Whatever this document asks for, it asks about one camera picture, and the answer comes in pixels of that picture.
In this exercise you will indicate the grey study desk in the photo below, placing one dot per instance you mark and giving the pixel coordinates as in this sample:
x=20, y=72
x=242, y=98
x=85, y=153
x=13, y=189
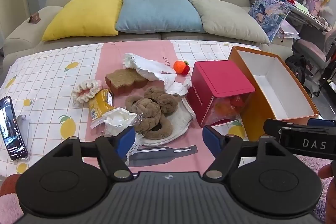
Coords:
x=307, y=17

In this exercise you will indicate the small brown stand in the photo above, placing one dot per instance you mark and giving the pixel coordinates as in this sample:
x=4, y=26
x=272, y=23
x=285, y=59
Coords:
x=35, y=17

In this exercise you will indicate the purple plastic folder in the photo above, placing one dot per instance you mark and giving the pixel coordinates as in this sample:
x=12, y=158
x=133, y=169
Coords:
x=288, y=30

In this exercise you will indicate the blue printed figure pillow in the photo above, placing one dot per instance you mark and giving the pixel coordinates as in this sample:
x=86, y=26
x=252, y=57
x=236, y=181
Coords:
x=270, y=13

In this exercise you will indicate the brown braided plush bread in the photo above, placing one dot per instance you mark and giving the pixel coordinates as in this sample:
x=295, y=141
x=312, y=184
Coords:
x=147, y=111
x=165, y=102

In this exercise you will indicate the yellow pillow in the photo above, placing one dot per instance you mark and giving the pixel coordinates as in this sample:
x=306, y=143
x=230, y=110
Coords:
x=84, y=17

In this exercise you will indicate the yellow snack packet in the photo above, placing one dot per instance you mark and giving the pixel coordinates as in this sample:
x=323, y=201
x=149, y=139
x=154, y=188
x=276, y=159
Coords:
x=101, y=103

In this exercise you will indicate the purple plush bag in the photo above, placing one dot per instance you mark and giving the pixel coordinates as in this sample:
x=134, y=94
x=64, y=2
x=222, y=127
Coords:
x=316, y=5

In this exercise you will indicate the beige pillow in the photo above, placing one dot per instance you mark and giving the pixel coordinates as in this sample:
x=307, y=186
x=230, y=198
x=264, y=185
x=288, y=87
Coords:
x=228, y=19

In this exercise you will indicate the pink grey desk chair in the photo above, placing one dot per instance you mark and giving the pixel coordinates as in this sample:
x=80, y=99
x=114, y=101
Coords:
x=311, y=51

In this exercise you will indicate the black backpack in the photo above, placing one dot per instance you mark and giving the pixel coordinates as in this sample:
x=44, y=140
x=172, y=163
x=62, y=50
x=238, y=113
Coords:
x=295, y=69

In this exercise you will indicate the lemon print checked tablecloth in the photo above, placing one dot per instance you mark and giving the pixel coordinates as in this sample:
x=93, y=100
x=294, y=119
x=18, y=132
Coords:
x=52, y=77

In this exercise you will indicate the pink white crocheted scrunchie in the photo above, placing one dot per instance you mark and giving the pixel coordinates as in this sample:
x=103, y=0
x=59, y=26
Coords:
x=84, y=87

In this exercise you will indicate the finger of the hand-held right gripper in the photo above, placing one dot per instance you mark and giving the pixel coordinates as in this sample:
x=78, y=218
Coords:
x=323, y=122
x=273, y=126

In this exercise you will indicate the black smartphone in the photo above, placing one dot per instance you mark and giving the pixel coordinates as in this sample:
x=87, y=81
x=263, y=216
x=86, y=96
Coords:
x=11, y=129

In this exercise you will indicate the white tissue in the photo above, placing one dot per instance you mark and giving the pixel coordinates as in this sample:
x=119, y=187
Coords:
x=178, y=87

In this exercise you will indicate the purple fluffy fabric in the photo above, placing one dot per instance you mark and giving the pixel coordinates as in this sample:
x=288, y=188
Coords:
x=9, y=208
x=315, y=187

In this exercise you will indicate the clear white plastic bag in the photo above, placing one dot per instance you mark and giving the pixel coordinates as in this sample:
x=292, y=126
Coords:
x=118, y=119

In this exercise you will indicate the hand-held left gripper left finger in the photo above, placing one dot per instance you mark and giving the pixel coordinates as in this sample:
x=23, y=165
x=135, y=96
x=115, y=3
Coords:
x=126, y=140

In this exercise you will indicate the orange cardboard box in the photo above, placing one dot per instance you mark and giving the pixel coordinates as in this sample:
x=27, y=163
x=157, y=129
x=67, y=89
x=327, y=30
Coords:
x=257, y=119

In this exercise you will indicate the orange and red crocheted toy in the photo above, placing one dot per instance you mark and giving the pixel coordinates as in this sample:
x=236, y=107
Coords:
x=179, y=66

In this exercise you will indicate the brown toast plush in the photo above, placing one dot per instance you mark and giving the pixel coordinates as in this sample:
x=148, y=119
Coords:
x=123, y=79

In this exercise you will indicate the red lidded clear box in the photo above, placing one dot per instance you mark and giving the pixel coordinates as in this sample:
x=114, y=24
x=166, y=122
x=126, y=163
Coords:
x=218, y=77

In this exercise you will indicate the person's right hand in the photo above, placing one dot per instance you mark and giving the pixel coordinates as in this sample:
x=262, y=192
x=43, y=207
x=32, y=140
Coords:
x=327, y=171

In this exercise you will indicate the white fluffy pompom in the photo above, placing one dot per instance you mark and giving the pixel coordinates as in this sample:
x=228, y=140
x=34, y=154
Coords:
x=326, y=13

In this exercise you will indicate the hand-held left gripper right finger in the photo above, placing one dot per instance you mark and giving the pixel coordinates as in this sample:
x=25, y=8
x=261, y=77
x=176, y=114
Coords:
x=212, y=140

